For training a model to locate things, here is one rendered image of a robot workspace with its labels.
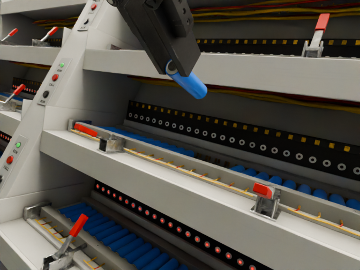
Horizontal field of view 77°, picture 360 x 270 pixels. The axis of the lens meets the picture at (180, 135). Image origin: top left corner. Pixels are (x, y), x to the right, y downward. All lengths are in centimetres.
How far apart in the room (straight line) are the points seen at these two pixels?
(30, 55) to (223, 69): 58
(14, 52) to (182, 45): 74
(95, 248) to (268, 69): 39
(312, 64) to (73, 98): 46
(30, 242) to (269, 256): 40
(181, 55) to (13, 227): 47
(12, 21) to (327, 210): 125
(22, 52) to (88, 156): 50
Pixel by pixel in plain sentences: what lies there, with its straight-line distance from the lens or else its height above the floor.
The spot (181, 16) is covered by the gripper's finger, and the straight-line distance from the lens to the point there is 18.
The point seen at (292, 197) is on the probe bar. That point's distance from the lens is 31.
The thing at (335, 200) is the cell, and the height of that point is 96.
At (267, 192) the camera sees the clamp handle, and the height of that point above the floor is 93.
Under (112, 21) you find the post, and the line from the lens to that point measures 63.
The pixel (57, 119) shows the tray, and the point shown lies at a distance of 55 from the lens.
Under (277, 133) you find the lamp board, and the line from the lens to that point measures 44.
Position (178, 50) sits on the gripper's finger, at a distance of 19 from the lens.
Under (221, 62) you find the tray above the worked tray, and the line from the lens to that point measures 36.
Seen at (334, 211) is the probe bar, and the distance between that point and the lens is 31.
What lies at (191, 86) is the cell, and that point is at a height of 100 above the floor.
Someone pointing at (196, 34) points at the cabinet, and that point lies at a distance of 71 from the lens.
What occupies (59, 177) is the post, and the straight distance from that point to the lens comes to 60.
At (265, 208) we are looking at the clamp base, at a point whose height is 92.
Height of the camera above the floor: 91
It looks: 11 degrees up
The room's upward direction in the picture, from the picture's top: 22 degrees clockwise
